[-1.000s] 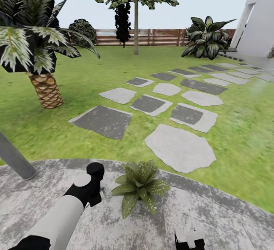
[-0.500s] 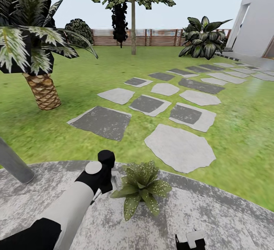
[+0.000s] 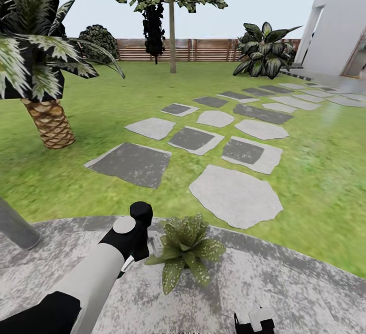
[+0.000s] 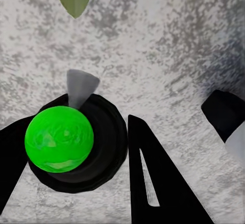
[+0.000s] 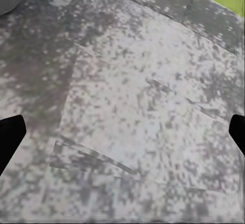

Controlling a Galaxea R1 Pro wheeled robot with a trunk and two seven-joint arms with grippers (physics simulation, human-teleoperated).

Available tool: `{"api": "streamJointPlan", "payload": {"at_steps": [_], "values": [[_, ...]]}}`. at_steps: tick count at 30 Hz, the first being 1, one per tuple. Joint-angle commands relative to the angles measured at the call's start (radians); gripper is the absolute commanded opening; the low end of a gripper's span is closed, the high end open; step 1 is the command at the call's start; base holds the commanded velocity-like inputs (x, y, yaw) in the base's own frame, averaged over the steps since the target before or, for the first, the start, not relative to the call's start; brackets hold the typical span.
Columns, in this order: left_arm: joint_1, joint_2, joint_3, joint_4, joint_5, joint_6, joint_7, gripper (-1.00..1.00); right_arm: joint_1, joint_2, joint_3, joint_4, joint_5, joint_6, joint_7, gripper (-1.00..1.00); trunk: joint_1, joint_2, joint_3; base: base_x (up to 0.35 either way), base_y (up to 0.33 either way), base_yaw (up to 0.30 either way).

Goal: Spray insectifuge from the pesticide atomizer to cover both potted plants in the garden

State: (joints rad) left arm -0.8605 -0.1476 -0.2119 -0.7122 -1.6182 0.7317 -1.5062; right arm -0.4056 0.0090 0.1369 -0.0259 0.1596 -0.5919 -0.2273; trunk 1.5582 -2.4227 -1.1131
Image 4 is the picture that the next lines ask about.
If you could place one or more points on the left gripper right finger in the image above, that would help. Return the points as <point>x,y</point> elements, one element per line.
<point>178,203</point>

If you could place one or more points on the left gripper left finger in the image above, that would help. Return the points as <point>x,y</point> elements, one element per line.
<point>13,157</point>

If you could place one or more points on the insectifuge atomizer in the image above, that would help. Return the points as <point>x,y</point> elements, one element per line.
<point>79,141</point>

